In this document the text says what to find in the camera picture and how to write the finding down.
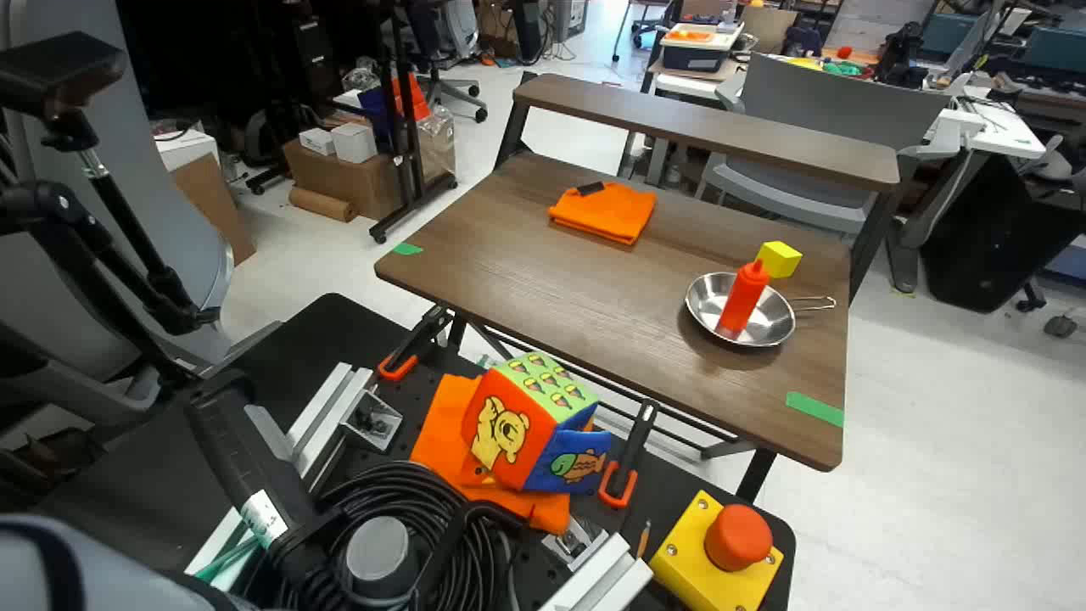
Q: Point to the orange towel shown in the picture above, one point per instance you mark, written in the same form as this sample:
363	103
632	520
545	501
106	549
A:
605	214

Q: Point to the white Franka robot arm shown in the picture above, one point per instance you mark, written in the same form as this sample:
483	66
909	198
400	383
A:
68	571

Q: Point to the brown wooden table with shelf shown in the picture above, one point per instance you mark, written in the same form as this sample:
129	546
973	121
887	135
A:
588	301

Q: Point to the colourful plush cube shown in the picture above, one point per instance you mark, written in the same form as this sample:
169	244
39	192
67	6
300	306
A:
526	427

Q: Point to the small green tape piece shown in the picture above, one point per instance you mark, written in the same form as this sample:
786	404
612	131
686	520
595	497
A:
406	248

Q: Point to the silver metal pan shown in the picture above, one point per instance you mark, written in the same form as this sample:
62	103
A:
770	322

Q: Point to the large cardboard box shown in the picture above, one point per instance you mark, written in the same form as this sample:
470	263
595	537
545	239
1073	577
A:
357	175

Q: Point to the black floor stand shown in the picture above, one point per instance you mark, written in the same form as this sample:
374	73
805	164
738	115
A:
406	125

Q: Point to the yellow cube block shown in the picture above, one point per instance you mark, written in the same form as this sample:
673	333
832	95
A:
779	261

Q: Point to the grey office chair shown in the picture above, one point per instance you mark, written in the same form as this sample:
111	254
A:
791	171

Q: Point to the long green tape strip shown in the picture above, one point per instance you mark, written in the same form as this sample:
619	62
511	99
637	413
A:
817	410

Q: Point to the grey round cap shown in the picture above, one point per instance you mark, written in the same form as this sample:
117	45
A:
378	558

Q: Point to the yellow box with red button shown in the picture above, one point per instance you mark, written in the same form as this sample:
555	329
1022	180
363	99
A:
721	556

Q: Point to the tall cardboard box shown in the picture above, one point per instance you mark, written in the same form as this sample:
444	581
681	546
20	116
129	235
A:
210	205

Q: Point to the black base platform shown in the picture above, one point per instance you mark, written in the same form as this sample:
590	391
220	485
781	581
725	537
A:
146	477

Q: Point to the black bag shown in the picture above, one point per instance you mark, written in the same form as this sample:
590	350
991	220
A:
986	234

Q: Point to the aluminium profile rail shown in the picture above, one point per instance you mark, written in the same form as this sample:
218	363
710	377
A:
599	571
328	413

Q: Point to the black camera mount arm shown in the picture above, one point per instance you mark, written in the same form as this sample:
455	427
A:
78	226

